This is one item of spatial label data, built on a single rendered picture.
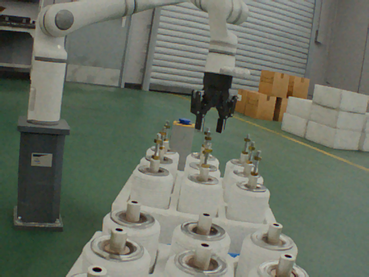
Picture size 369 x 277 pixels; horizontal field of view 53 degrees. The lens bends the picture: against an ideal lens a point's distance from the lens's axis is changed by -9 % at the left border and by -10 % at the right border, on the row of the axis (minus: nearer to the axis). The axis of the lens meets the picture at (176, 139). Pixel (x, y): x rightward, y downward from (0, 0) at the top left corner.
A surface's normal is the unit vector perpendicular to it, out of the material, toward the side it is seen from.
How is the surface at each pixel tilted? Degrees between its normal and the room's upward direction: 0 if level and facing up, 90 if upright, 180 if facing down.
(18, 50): 90
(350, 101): 90
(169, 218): 90
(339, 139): 90
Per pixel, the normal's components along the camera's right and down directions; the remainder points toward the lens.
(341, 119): 0.38, 0.23
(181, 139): -0.07, 0.18
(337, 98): -0.92, -0.07
